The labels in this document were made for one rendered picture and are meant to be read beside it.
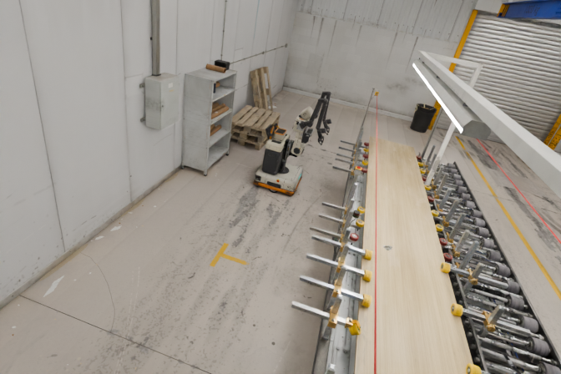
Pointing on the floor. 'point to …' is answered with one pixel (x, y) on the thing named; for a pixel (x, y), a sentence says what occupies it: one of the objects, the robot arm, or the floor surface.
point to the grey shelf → (190, 145)
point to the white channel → (516, 140)
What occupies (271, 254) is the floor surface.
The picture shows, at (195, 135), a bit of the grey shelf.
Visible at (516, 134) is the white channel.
